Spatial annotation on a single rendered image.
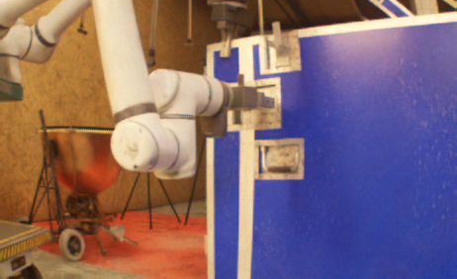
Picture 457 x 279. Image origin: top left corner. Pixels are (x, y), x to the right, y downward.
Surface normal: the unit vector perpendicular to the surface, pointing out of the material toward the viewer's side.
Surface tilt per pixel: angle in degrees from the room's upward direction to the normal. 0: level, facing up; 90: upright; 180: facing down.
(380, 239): 90
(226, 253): 90
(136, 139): 90
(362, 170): 90
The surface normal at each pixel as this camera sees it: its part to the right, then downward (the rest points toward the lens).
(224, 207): -0.66, -0.06
